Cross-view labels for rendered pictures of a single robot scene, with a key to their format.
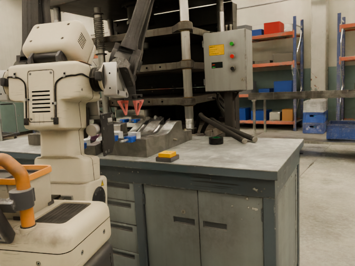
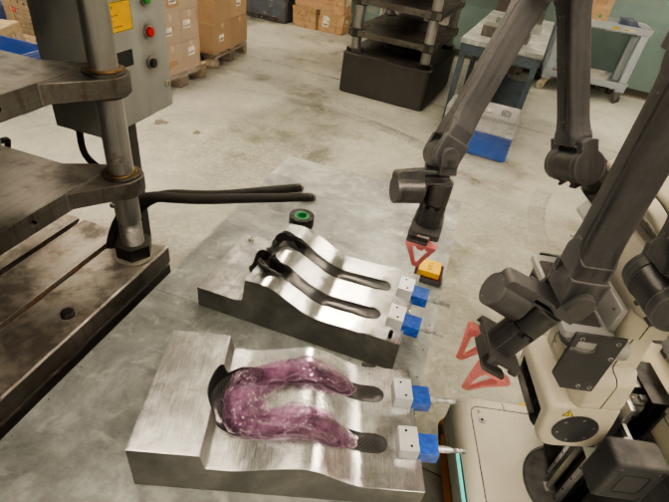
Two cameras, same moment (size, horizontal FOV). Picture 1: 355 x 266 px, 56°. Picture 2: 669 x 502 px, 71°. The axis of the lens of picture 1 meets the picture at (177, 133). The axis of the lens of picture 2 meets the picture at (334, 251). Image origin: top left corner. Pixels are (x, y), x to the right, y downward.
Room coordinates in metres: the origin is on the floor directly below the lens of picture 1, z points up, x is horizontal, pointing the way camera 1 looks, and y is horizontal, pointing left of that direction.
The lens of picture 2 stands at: (2.05, 1.02, 1.65)
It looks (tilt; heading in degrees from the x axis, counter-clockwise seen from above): 37 degrees down; 255
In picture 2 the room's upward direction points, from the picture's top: 9 degrees clockwise
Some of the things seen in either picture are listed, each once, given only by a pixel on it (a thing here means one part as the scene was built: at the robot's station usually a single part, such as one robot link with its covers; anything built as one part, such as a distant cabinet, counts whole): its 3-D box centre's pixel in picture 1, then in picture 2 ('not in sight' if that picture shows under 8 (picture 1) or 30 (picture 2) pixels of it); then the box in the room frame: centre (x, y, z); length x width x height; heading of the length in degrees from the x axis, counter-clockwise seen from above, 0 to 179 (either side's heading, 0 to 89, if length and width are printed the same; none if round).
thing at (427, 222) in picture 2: (129, 91); (429, 214); (1.63, 0.22, 1.12); 0.10 x 0.07 x 0.07; 62
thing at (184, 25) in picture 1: (144, 47); not in sight; (2.90, 0.24, 1.45); 1.29 x 0.82 x 0.19; 61
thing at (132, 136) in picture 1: (128, 139); (423, 297); (1.59, 0.24, 0.89); 0.13 x 0.05 x 0.05; 152
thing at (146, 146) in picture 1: (151, 134); (313, 283); (1.86, 0.15, 0.87); 0.50 x 0.26 x 0.14; 151
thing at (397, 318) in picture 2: (111, 138); (414, 327); (1.65, 0.33, 0.89); 0.13 x 0.05 x 0.05; 152
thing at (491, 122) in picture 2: not in sight; (482, 116); (-0.07, -2.61, 0.28); 0.61 x 0.41 x 0.15; 146
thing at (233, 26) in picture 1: (173, 107); not in sight; (3.32, 0.03, 0.90); 1.31 x 0.16 x 1.80; 61
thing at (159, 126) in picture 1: (147, 126); (319, 272); (1.85, 0.16, 0.92); 0.35 x 0.16 x 0.09; 151
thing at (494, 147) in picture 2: not in sight; (476, 134); (-0.07, -2.61, 0.11); 0.61 x 0.41 x 0.22; 146
